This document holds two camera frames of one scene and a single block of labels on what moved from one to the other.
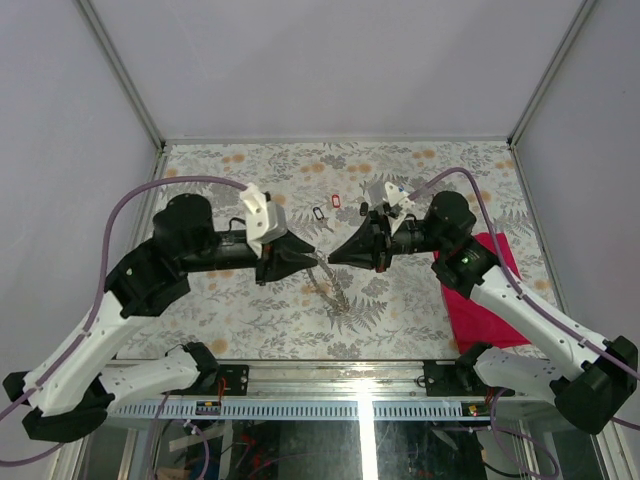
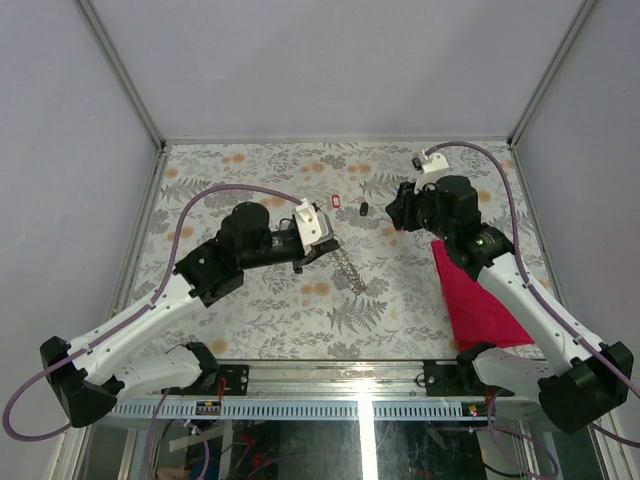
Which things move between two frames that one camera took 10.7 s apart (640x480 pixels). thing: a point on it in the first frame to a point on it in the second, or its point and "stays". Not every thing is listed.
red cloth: x=471 y=322 stays
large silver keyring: x=319 y=255 to x=356 y=281
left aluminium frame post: x=122 y=69 stays
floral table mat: x=320 y=308 stays
